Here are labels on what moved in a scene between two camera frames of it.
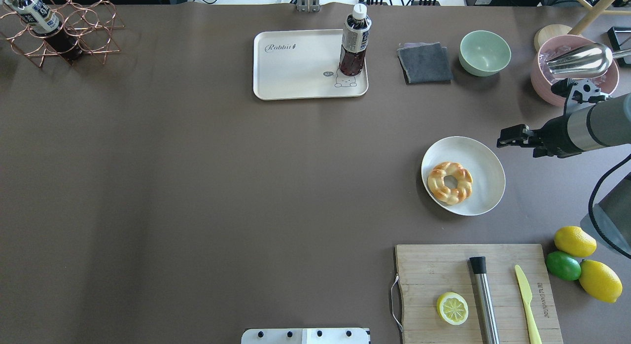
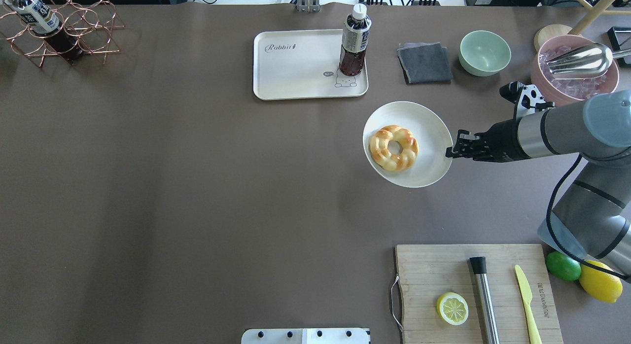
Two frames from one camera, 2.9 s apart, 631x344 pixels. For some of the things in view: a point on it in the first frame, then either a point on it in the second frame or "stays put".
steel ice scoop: (589, 62) stays put
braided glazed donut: (441, 191) to (380, 154)
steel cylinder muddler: (489, 329) stays put
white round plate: (488, 181) to (406, 144)
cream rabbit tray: (295, 64) stays put
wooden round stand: (548, 32) stays put
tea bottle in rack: (44, 21) stays put
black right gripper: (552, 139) to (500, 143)
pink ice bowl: (543, 81) stays put
